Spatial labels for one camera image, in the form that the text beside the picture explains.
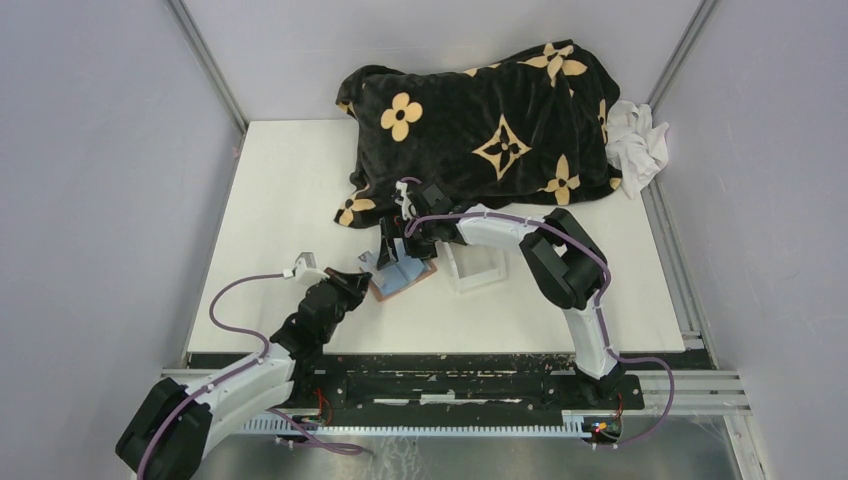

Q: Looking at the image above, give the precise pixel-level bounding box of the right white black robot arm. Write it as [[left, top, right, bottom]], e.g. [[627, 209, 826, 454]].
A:
[[377, 181, 619, 408]]

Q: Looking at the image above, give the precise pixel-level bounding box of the tan leather card holder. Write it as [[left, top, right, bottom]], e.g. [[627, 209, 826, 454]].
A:
[[370, 240, 437, 302]]

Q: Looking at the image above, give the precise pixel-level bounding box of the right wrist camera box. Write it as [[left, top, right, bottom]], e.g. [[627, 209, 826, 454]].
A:
[[395, 177, 420, 220]]

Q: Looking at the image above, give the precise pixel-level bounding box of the light blue slotted rail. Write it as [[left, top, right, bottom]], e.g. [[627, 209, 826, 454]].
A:
[[236, 413, 591, 440]]

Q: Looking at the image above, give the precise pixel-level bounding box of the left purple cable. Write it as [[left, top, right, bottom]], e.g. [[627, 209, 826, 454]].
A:
[[135, 272, 366, 480]]

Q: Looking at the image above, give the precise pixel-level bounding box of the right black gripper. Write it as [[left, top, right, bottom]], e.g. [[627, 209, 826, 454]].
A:
[[378, 213, 439, 268]]

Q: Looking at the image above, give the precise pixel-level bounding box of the black floral plush blanket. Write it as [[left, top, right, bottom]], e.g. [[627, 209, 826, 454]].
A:
[[335, 40, 623, 229]]

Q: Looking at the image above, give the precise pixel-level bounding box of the white plastic card tray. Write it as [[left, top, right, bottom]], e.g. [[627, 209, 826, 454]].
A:
[[444, 244, 508, 294]]

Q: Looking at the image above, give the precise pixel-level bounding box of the white crumpled cloth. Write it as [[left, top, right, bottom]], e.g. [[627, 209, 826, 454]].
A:
[[606, 100, 670, 200]]

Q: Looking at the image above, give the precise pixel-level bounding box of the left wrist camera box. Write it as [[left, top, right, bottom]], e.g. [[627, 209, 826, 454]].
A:
[[283, 251, 329, 285]]

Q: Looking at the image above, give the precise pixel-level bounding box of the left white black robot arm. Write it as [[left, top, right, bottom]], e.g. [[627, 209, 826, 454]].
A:
[[115, 266, 372, 479]]

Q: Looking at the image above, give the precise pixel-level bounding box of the silver VIP credit card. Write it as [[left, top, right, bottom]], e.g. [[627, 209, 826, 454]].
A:
[[357, 251, 377, 273]]

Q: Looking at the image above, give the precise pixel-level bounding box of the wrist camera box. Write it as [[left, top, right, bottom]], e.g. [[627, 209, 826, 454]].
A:
[[283, 251, 329, 285], [395, 177, 420, 220]]

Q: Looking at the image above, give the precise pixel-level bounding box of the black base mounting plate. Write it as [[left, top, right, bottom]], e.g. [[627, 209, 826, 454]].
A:
[[278, 353, 645, 427]]

